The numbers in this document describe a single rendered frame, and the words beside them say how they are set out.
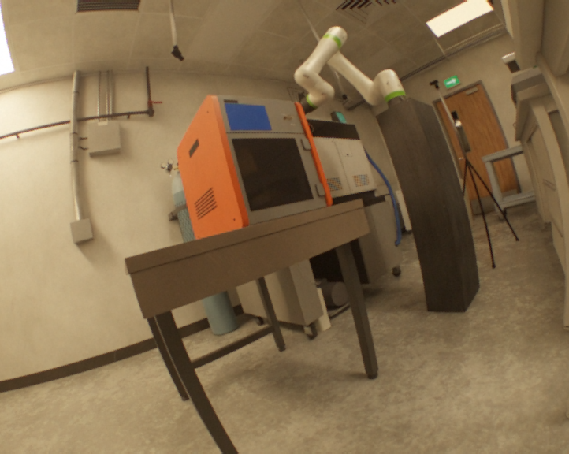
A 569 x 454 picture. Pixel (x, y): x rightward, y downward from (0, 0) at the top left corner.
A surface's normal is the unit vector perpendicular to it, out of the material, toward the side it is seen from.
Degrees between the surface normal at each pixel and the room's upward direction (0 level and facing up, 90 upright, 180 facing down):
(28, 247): 90
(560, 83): 90
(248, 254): 90
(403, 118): 90
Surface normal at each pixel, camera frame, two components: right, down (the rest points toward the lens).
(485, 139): -0.77, 0.21
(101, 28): 0.28, 0.96
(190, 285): 0.58, -0.18
